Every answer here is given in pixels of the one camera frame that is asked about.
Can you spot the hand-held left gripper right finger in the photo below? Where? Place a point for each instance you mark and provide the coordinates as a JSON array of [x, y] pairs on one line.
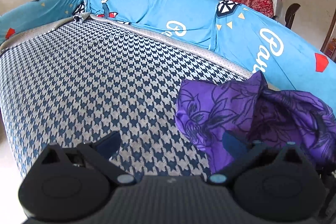
[[232, 144]]

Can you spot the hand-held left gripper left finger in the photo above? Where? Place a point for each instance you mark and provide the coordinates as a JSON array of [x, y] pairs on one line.
[[109, 144]]

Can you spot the purple floral garment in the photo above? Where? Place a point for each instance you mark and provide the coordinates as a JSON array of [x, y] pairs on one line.
[[236, 108]]

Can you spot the houndstooth sofa seat cover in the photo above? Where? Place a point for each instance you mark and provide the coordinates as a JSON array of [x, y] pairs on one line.
[[92, 82]]

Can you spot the dark wooden chair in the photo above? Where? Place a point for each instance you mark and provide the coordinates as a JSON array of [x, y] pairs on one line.
[[291, 14]]

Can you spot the blue printed sofa cover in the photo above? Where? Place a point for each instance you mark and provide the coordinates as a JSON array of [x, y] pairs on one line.
[[183, 8]]

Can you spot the white tablecloth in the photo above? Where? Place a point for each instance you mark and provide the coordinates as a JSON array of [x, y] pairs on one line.
[[278, 6]]

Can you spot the wooden door frame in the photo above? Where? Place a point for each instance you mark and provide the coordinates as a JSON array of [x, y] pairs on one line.
[[329, 29]]

